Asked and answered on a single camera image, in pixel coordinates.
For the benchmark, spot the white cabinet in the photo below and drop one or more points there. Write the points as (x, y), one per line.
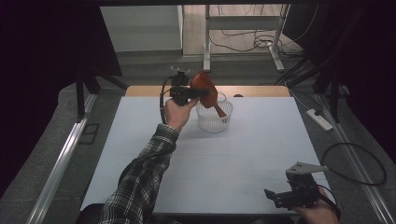
(141, 28)

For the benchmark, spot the white plastic mesh basket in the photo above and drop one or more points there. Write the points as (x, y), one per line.
(213, 119)

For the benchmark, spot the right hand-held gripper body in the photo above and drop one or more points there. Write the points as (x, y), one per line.
(302, 186)

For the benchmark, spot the black plug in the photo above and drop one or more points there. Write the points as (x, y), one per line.
(318, 112)

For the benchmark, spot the brown wooden paddle scoop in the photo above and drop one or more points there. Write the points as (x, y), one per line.
(207, 91)

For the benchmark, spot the person's right hand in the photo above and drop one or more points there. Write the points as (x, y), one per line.
(317, 214)

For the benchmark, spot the black metal stand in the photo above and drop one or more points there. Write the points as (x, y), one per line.
(81, 93)
(334, 93)

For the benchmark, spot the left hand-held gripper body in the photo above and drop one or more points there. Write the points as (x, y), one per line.
(180, 91)

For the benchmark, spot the person's left hand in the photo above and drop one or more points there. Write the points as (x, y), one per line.
(177, 115)

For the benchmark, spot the white power strip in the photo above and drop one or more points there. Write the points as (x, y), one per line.
(319, 120)

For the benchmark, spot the white foam board sheet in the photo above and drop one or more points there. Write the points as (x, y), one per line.
(233, 161)

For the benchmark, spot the white metal desk frame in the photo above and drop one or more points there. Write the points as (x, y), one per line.
(243, 22)

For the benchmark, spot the aluminium rail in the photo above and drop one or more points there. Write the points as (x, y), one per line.
(59, 168)
(355, 161)

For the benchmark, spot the dark curtain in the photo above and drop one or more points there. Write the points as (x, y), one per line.
(367, 62)
(40, 62)

